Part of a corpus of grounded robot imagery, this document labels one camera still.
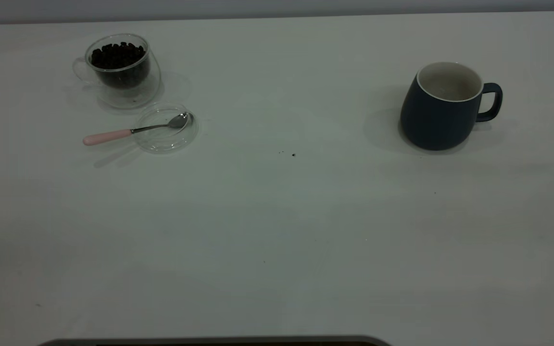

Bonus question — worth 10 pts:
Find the dark blue-grey ceramic mug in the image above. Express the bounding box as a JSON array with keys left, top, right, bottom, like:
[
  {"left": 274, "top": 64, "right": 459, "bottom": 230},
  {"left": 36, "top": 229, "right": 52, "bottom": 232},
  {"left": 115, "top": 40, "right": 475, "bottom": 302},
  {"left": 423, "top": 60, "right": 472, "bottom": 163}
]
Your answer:
[{"left": 400, "top": 62, "right": 504, "bottom": 151}]

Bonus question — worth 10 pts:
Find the clear round glass lid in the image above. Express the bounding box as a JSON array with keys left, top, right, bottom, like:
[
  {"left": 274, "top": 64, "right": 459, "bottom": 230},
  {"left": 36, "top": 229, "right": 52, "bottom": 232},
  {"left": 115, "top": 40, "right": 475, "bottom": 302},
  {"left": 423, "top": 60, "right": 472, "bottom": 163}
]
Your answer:
[{"left": 134, "top": 102, "right": 199, "bottom": 154}]

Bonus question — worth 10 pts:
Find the clear double-wall glass cup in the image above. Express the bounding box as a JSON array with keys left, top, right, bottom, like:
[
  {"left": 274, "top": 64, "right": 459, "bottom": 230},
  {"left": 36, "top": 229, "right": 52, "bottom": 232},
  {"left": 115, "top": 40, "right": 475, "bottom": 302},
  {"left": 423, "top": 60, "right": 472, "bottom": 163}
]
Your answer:
[{"left": 73, "top": 33, "right": 161, "bottom": 109}]

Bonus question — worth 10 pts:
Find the pink-handled metal spoon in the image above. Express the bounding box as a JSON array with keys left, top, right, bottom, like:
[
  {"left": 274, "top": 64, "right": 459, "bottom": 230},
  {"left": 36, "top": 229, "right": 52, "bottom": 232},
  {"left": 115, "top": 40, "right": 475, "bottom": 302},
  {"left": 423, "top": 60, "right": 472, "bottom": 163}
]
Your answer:
[{"left": 83, "top": 112, "right": 190, "bottom": 147}]

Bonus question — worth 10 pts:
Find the dark coffee beans heap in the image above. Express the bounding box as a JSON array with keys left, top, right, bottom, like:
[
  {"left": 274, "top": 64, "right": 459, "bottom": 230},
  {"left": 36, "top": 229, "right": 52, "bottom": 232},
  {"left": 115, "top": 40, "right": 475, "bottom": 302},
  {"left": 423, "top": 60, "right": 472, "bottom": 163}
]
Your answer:
[{"left": 90, "top": 42, "right": 150, "bottom": 89}]

